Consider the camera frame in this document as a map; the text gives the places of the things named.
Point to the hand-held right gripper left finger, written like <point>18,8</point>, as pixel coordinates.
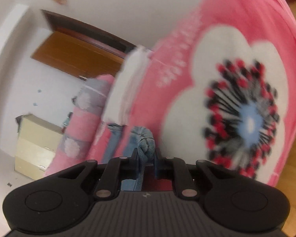
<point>113,172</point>

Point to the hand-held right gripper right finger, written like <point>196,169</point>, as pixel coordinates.
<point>182,177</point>

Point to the blue denim jeans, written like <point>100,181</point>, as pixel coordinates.
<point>146,144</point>

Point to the pink floral rolled quilt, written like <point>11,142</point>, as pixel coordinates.
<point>81,126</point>

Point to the cream wardrobe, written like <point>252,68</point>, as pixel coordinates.
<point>34,148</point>

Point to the white folded shirt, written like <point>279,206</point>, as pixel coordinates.
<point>124,86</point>

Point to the brown wooden door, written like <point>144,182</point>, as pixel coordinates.
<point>76,54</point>

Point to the red floral blanket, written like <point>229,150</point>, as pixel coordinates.
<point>236,9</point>

